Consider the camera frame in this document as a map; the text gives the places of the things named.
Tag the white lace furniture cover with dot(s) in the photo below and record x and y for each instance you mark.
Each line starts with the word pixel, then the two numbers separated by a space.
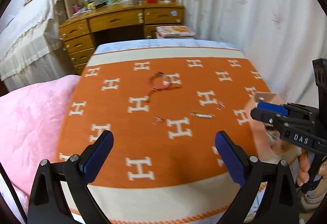
pixel 28 40

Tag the pink quilted blanket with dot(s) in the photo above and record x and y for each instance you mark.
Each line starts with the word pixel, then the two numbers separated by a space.
pixel 33 124

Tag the orange patterned blanket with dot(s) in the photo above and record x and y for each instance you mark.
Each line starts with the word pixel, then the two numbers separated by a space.
pixel 115 142

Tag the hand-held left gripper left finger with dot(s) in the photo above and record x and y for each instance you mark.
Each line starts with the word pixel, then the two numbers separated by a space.
pixel 98 157

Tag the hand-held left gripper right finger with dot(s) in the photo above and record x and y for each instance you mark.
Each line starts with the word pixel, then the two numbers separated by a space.
pixel 230 160

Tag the pink cardboard box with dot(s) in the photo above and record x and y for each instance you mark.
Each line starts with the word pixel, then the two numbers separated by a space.
pixel 263 142

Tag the wooden desk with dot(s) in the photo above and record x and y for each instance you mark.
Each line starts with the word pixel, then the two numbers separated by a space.
pixel 115 21

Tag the white leaf print curtain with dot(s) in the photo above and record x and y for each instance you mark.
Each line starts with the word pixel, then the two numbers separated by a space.
pixel 242 9

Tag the person's right hand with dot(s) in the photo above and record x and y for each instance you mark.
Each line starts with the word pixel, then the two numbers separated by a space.
pixel 304 167

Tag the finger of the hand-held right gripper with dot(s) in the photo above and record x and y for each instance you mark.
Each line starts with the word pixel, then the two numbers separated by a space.
pixel 270 108
pixel 265 116

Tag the stack of books on stool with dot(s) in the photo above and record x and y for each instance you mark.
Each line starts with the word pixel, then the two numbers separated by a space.
pixel 175 31

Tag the yellow mug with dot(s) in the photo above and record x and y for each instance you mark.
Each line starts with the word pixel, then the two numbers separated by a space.
pixel 92 5

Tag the pearl bar hair clip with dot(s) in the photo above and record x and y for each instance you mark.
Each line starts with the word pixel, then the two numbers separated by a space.
pixel 201 114

